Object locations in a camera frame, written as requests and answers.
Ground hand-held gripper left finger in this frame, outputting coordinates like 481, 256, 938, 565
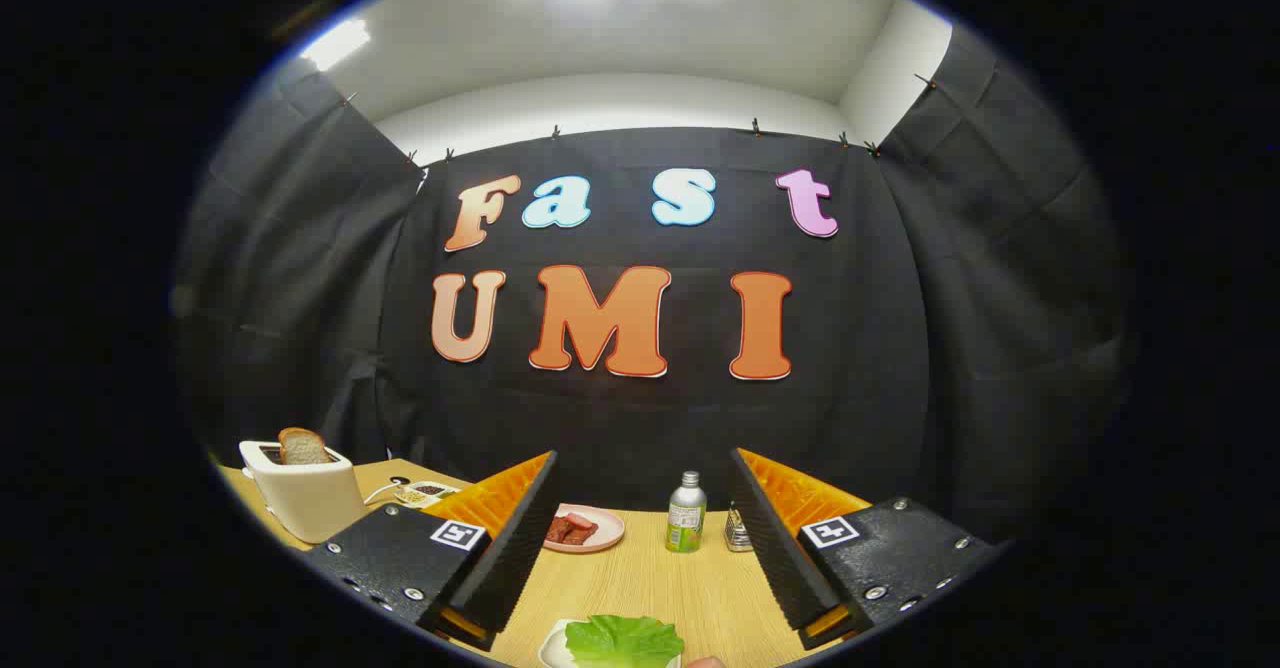
305, 450, 559, 652

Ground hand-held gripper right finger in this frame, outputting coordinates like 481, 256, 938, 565
728, 447, 1006, 651

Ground green lettuce leaf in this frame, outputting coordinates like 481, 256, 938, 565
565, 615, 686, 668

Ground toasted bread slice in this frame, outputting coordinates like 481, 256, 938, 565
277, 427, 332, 466

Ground brown meat pieces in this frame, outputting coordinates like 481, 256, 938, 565
545, 513, 599, 547

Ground green and silver bottle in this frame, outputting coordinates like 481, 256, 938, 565
666, 470, 708, 554

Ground white rounded triangular plate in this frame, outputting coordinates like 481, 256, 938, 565
538, 618, 683, 668

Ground pink plate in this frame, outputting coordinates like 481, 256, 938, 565
540, 503, 627, 555

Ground white divided bean dish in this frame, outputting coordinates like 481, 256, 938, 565
393, 481, 461, 509

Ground black backdrop cloth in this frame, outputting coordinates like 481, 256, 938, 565
170, 23, 1136, 549

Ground cream white toaster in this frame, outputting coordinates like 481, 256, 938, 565
238, 438, 366, 546

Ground ceiling light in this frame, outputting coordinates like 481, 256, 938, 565
300, 18, 371, 71

